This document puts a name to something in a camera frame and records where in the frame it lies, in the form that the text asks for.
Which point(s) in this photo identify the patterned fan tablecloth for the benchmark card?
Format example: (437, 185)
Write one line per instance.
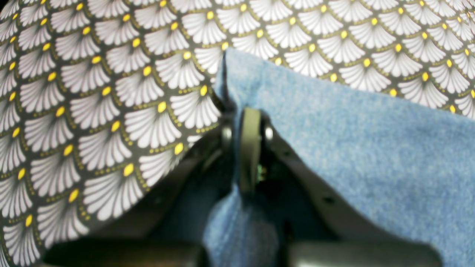
(101, 99)

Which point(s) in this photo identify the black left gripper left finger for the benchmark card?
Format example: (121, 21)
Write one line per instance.
(165, 228)

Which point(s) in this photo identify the blue T-shirt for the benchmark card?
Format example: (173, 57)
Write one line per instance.
(407, 167)

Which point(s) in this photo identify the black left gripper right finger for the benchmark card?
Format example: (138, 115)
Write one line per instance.
(319, 228)

